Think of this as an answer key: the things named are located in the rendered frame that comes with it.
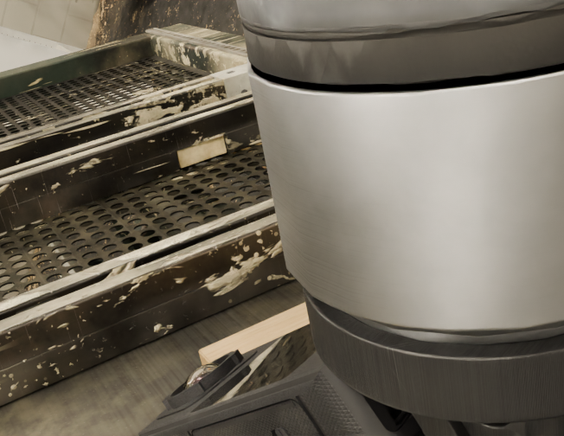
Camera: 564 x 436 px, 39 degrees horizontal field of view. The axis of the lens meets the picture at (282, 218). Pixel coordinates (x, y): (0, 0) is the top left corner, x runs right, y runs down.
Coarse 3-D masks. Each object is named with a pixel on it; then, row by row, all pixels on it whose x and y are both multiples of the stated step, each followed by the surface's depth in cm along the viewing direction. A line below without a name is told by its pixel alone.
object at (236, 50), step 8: (152, 32) 207; (160, 32) 204; (168, 32) 202; (184, 40) 189; (192, 40) 186; (200, 40) 185; (208, 40) 183; (216, 48) 173; (224, 48) 170; (232, 48) 169; (240, 48) 167
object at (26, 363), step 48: (192, 240) 79; (240, 240) 78; (48, 288) 74; (96, 288) 72; (144, 288) 74; (192, 288) 76; (240, 288) 79; (0, 336) 68; (48, 336) 71; (96, 336) 73; (144, 336) 75; (0, 384) 70; (48, 384) 72
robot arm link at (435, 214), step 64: (320, 128) 11; (384, 128) 11; (448, 128) 10; (512, 128) 10; (320, 192) 12; (384, 192) 11; (448, 192) 11; (512, 192) 10; (320, 256) 13; (384, 256) 12; (448, 256) 11; (512, 256) 11; (384, 320) 12; (448, 320) 12; (512, 320) 11
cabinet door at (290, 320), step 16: (304, 304) 74; (272, 320) 72; (288, 320) 72; (304, 320) 71; (240, 336) 71; (256, 336) 70; (272, 336) 70; (208, 352) 69; (224, 352) 69; (240, 352) 68
